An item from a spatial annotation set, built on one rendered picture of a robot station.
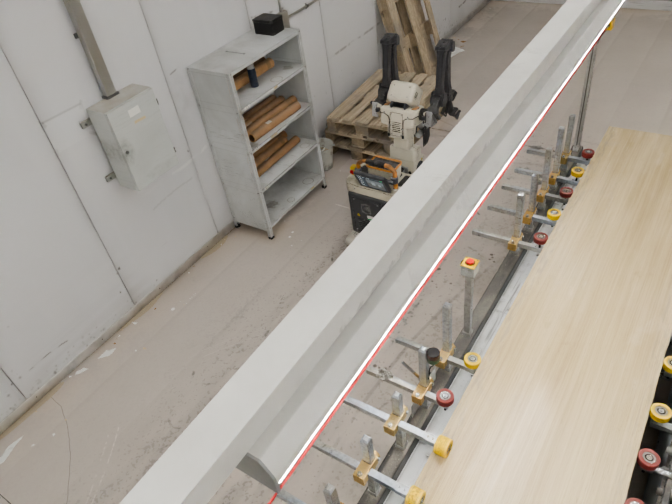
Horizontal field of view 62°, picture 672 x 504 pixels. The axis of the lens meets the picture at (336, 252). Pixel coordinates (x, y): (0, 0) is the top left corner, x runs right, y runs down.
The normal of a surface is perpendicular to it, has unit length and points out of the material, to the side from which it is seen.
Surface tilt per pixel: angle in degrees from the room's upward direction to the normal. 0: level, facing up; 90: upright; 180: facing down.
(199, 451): 0
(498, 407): 0
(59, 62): 90
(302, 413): 61
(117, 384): 0
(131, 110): 90
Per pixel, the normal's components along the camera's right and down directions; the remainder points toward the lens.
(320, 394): 0.66, -0.13
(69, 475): -0.13, -0.75
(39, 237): 0.83, 0.27
